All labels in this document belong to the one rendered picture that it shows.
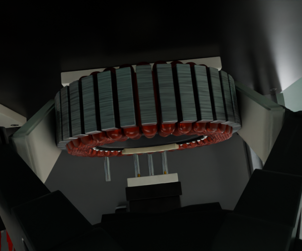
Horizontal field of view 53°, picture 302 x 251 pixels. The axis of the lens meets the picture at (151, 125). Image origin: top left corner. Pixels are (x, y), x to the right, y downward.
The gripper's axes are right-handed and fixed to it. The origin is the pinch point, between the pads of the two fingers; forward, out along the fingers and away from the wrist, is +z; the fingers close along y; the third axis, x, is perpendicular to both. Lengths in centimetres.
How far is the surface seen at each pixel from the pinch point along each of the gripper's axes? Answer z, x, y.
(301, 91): 32.7, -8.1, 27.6
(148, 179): 13.9, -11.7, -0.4
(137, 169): 25.2, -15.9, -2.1
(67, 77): 10.4, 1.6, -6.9
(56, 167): 36.0, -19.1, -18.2
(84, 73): 10.5, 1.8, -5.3
